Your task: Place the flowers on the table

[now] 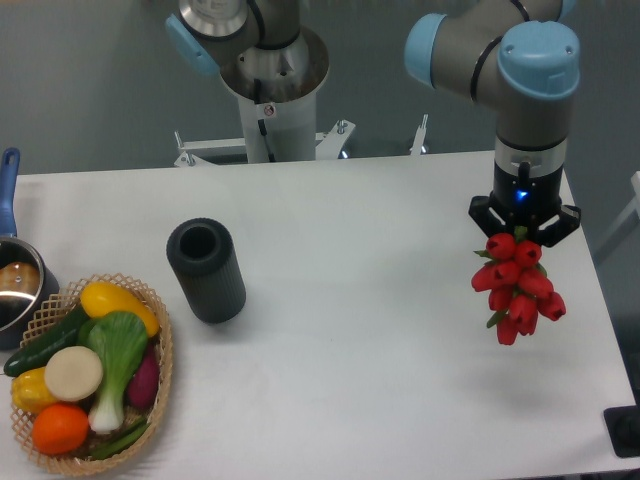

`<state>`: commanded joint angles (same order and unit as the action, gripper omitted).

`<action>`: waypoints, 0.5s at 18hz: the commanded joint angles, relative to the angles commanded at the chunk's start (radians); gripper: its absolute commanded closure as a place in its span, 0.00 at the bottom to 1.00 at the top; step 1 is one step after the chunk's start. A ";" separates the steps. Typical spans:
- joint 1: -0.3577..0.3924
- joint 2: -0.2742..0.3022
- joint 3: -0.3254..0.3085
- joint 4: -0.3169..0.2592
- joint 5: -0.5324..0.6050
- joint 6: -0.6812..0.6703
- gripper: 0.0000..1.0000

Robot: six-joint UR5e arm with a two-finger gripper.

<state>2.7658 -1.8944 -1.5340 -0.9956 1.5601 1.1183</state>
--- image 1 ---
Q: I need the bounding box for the white frame at right edge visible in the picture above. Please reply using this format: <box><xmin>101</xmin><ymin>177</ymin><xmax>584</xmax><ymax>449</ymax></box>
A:
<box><xmin>593</xmin><ymin>171</ymin><xmax>639</xmax><ymax>265</ymax></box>

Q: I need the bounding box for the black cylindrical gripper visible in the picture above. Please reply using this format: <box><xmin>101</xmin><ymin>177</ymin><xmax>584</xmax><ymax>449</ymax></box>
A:
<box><xmin>468</xmin><ymin>140</ymin><xmax>582</xmax><ymax>248</ymax></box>

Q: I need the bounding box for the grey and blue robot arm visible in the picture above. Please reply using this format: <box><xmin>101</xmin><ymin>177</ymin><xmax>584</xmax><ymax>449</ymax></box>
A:
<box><xmin>165</xmin><ymin>1</ymin><xmax>581</xmax><ymax>247</ymax></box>

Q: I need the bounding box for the dark green cucumber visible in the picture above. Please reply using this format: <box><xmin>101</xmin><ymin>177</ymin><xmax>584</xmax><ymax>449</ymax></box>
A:
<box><xmin>4</xmin><ymin>305</ymin><xmax>89</xmax><ymax>377</ymax></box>

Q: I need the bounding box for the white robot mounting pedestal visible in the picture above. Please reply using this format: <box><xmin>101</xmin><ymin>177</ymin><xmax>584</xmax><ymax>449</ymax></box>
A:
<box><xmin>172</xmin><ymin>24</ymin><xmax>430</xmax><ymax>168</ymax></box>

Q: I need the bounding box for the blue handled saucepan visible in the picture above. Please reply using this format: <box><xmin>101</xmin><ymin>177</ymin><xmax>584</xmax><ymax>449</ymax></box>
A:
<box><xmin>1</xmin><ymin>147</ymin><xmax>59</xmax><ymax>351</ymax></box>

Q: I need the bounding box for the dark grey ribbed vase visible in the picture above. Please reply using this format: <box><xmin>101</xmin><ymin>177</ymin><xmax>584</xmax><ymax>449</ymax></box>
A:
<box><xmin>166</xmin><ymin>218</ymin><xmax>246</xmax><ymax>324</ymax></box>

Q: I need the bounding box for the green bok choy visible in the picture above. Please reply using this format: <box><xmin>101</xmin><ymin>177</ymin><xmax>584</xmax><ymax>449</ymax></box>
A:
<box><xmin>79</xmin><ymin>311</ymin><xmax>148</xmax><ymax>435</ymax></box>

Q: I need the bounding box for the yellow bell pepper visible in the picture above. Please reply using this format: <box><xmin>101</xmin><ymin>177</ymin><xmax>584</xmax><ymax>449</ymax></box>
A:
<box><xmin>11</xmin><ymin>367</ymin><xmax>59</xmax><ymax>414</ymax></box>

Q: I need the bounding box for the purple sweet potato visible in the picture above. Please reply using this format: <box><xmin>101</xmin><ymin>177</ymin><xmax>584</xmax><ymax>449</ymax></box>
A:
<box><xmin>126</xmin><ymin>345</ymin><xmax>160</xmax><ymax>410</ymax></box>

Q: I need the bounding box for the green bean pod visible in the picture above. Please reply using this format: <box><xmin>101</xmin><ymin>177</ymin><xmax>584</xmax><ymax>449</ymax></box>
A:
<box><xmin>89</xmin><ymin>419</ymin><xmax>149</xmax><ymax>460</ymax></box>

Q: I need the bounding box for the orange fruit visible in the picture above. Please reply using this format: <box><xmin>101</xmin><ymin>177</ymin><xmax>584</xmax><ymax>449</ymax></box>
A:
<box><xmin>31</xmin><ymin>403</ymin><xmax>89</xmax><ymax>455</ymax></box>

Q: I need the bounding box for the woven wicker basket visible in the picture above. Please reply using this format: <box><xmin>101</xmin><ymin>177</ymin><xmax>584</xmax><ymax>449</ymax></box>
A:
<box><xmin>10</xmin><ymin>273</ymin><xmax>173</xmax><ymax>477</ymax></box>

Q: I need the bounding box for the black table corner device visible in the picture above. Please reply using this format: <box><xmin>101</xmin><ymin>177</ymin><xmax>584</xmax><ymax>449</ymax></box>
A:
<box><xmin>603</xmin><ymin>405</ymin><xmax>639</xmax><ymax>458</ymax></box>

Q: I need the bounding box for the yellow squash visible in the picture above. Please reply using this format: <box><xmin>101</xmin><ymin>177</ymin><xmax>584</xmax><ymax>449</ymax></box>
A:
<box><xmin>80</xmin><ymin>281</ymin><xmax>160</xmax><ymax>338</ymax></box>

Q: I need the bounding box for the red tulip bouquet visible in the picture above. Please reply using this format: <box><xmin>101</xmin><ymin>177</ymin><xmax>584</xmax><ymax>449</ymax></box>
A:
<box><xmin>471</xmin><ymin>226</ymin><xmax>566</xmax><ymax>346</ymax></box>

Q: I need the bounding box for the beige round bun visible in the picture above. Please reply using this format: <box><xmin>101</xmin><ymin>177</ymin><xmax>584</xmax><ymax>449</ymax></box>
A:
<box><xmin>44</xmin><ymin>346</ymin><xmax>103</xmax><ymax>402</ymax></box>

